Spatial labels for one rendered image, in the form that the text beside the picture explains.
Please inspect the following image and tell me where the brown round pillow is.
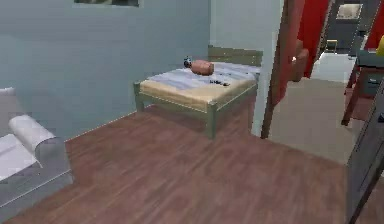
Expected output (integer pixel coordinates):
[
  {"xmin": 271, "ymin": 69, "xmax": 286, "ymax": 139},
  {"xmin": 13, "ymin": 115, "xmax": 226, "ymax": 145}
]
[{"xmin": 190, "ymin": 59, "xmax": 215, "ymax": 77}]

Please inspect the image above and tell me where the grey white sofa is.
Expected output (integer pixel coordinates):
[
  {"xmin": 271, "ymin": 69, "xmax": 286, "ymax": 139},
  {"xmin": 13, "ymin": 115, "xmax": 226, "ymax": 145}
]
[{"xmin": 0, "ymin": 87, "xmax": 75, "ymax": 214}]

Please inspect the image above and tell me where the green framed bed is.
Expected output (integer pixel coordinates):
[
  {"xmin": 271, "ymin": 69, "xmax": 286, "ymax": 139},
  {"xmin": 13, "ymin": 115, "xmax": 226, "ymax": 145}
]
[{"xmin": 133, "ymin": 45, "xmax": 264, "ymax": 140}]

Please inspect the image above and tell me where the small yellow stool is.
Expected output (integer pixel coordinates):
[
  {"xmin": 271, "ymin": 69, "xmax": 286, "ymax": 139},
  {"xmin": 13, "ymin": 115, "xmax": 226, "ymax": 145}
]
[{"xmin": 325, "ymin": 39, "xmax": 338, "ymax": 54}]

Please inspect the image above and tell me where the pale framed wall picture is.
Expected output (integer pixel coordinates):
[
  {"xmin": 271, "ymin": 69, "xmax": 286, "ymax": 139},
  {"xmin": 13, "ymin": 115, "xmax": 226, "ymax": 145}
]
[{"xmin": 335, "ymin": 3, "xmax": 364, "ymax": 20}]

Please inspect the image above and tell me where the small black flat object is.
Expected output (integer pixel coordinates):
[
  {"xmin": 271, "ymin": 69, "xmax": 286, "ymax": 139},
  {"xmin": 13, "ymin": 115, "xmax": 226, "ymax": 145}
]
[{"xmin": 209, "ymin": 79, "xmax": 231, "ymax": 88}]

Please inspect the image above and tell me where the red legged dark table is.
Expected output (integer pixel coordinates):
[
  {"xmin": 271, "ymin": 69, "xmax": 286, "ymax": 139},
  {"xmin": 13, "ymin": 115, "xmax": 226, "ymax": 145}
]
[{"xmin": 340, "ymin": 49, "xmax": 384, "ymax": 127}]

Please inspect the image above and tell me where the brown armchair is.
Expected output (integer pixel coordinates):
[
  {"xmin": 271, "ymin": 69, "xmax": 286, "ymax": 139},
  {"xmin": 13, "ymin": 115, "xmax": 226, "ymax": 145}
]
[{"xmin": 290, "ymin": 39, "xmax": 310, "ymax": 83}]

